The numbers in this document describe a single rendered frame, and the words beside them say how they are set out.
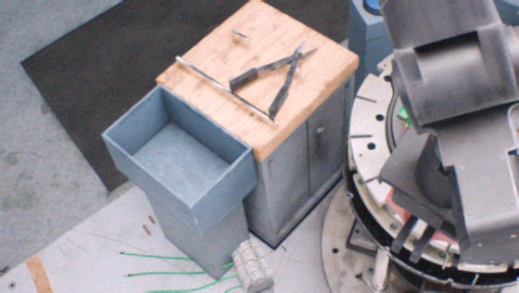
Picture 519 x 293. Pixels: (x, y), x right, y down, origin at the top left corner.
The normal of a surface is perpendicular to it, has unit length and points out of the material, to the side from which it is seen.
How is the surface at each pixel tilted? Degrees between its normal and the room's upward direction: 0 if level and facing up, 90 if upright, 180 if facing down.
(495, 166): 22
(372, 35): 90
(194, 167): 0
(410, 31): 68
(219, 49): 0
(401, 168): 6
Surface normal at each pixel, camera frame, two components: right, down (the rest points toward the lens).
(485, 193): -0.42, -0.37
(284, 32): -0.08, -0.56
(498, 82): -0.13, 0.63
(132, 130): 0.74, 0.52
